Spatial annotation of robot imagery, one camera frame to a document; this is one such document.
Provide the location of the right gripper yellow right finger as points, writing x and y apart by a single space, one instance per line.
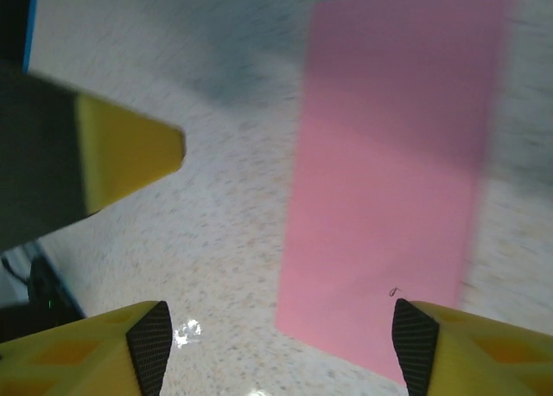
484 353

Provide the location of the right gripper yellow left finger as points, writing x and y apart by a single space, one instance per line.
86 353

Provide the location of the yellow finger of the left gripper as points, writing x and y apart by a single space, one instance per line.
125 149

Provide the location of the pink paper sheet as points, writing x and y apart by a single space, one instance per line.
380 175

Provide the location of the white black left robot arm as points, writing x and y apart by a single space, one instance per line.
34 301

